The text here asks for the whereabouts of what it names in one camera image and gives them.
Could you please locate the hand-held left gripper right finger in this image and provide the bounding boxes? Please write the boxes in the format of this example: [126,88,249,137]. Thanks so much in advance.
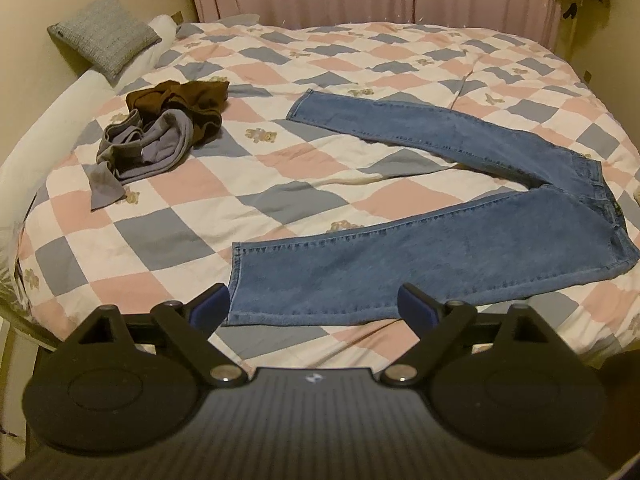
[382,282,572,389]

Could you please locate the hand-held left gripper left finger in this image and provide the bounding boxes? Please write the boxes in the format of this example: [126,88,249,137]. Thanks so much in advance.
[58,282,248,389]

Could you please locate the blue denim jeans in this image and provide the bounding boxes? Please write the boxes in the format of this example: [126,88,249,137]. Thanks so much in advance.
[227,88,640,328]

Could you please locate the pink grey checkered quilt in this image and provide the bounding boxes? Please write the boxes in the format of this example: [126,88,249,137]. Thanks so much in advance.
[15,21,640,368]

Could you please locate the grey garment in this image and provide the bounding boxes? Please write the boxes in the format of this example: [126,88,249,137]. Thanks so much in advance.
[89,107,196,212]

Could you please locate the brown garment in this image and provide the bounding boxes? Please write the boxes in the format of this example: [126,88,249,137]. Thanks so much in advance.
[125,79,231,147]

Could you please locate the white long bolster pillow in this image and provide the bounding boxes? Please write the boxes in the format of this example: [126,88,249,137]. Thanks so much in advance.
[0,14,178,241]

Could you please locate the grey knitted pillow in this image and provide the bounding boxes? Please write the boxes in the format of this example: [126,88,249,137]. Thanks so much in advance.
[47,0,163,83]

